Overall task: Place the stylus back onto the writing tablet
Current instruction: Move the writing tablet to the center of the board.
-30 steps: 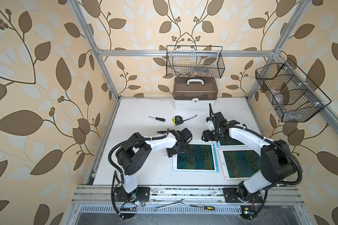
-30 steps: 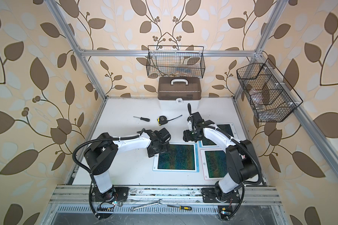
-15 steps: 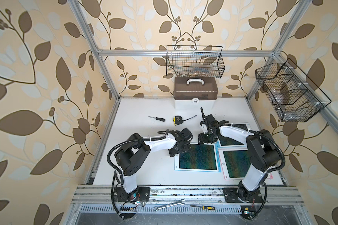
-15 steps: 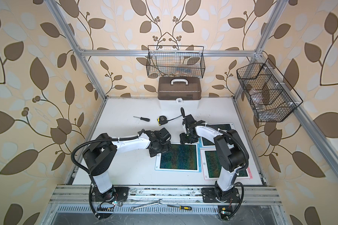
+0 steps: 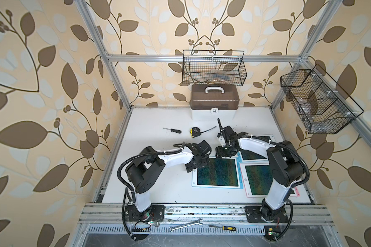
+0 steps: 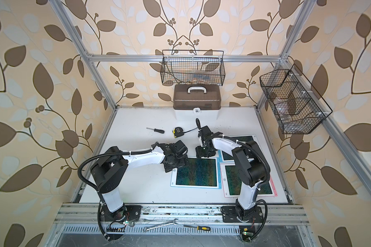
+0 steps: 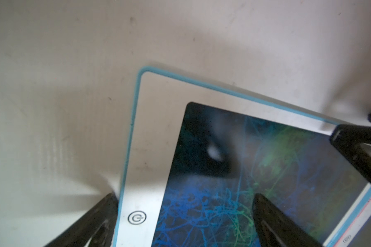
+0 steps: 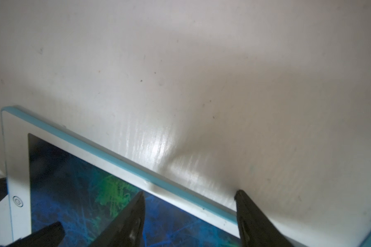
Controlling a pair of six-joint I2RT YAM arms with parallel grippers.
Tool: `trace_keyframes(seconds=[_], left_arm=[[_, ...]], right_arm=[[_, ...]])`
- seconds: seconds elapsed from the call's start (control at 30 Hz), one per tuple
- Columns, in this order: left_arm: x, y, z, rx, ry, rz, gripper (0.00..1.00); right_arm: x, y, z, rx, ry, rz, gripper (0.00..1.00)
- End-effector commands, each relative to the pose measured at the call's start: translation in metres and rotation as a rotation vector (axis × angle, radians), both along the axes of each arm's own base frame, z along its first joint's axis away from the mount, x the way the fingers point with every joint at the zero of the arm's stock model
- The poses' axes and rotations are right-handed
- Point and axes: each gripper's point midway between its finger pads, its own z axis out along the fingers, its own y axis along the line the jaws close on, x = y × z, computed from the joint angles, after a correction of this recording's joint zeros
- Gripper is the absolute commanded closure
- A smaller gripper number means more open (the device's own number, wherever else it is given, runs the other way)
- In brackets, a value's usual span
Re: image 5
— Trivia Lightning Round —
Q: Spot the blue writing tablet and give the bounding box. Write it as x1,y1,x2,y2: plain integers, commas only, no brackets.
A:
192,158,243,189
238,135,275,162

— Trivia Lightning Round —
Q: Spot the pink writing tablet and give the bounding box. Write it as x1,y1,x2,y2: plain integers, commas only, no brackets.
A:
238,163,300,198

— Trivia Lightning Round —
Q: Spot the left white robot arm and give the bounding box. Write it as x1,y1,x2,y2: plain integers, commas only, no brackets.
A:
117,141,212,213

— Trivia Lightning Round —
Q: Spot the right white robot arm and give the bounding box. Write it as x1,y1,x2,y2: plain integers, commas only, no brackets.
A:
215,126,310,222

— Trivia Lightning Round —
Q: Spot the black yellow tape measure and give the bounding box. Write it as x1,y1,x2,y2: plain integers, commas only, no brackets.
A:
190,126,217,138

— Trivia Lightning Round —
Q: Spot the small black screwdriver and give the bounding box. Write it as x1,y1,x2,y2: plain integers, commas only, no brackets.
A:
163,128,182,134

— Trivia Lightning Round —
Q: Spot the brown white toolbox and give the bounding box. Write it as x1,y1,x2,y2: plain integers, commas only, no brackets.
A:
190,84,240,121

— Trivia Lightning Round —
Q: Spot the yellow black screwdriver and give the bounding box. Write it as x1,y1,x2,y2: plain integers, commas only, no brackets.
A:
208,224,237,232

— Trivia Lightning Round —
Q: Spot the silver wrench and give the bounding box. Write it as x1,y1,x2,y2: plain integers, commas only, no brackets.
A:
169,218,203,232

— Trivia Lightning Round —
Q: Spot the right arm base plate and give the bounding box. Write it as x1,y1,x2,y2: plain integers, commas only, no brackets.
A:
244,206,290,223

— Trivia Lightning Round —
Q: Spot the back wire basket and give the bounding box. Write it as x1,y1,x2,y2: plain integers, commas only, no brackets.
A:
182,49,247,86

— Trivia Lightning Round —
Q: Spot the wire basket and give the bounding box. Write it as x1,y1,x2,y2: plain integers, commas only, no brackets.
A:
280,64,364,134
182,49,247,86

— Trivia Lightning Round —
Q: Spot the right black corrugated cable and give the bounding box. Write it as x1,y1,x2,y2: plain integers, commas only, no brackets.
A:
217,118,310,241

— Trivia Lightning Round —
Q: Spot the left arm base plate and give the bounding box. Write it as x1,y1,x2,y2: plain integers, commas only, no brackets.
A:
125,205,165,222

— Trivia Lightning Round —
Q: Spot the right wire basket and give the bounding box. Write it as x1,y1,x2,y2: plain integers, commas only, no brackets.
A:
280,64,364,134

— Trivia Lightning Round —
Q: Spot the aluminium front rail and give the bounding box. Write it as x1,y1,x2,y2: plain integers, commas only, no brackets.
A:
78,203,334,226

